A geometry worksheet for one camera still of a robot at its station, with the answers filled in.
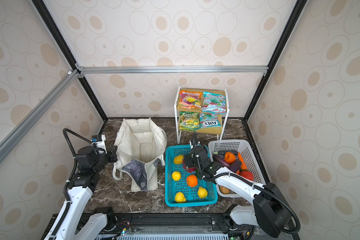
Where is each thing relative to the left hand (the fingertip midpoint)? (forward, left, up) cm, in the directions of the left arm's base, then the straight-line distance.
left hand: (119, 144), depth 77 cm
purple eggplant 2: (-2, -65, -21) cm, 68 cm away
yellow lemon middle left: (-9, -29, -19) cm, 35 cm away
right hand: (+1, -37, -11) cm, 39 cm away
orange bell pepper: (+2, -61, -17) cm, 64 cm away
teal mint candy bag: (+18, -49, +12) cm, 54 cm away
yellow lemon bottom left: (-21, -31, -18) cm, 42 cm away
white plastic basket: (+10, -70, -17) cm, 73 cm away
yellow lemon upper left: (+1, -30, -19) cm, 36 cm away
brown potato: (-18, -54, -14) cm, 59 cm away
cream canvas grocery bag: (+11, -3, -21) cm, 24 cm away
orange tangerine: (-12, -38, -18) cm, 44 cm away
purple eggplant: (+1, -56, -19) cm, 59 cm away
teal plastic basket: (-15, -33, -23) cm, 43 cm away
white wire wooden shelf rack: (+15, -42, +10) cm, 46 cm away
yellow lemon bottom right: (-19, -43, -18) cm, 51 cm away
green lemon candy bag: (+20, -37, -5) cm, 42 cm away
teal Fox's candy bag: (+22, -49, -6) cm, 54 cm away
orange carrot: (-2, -70, -20) cm, 72 cm away
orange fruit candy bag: (+19, -36, +13) cm, 43 cm away
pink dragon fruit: (-6, -36, -16) cm, 40 cm away
